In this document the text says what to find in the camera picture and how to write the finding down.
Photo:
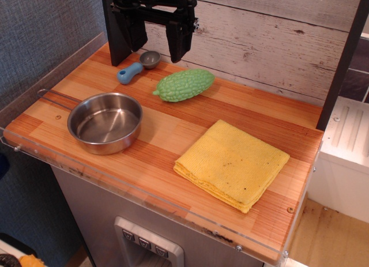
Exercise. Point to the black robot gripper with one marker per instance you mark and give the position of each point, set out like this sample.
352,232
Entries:
177,15

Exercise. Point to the green plastic grape bunch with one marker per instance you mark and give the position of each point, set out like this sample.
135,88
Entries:
183,85

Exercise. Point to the folded yellow rag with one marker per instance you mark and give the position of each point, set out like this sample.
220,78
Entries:
231,165

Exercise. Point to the stainless steel pot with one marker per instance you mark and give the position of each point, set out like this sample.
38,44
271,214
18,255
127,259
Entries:
102,124

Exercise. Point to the white toy sink drainer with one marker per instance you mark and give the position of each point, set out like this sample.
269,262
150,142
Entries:
346,134

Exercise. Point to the grey toy fridge dispenser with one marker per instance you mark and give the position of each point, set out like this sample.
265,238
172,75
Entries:
142,247

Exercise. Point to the orange toy object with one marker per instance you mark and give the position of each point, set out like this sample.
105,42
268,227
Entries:
31,261

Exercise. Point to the blue handled grey scoop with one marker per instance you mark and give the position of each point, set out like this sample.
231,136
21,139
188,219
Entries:
147,60

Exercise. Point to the dark left vertical post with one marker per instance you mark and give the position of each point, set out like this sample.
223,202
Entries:
119,49

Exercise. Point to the dark vertical post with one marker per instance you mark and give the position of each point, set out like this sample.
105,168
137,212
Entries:
119,49
349,49

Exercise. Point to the dark right vertical post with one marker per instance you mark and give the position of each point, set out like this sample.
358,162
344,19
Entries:
349,49

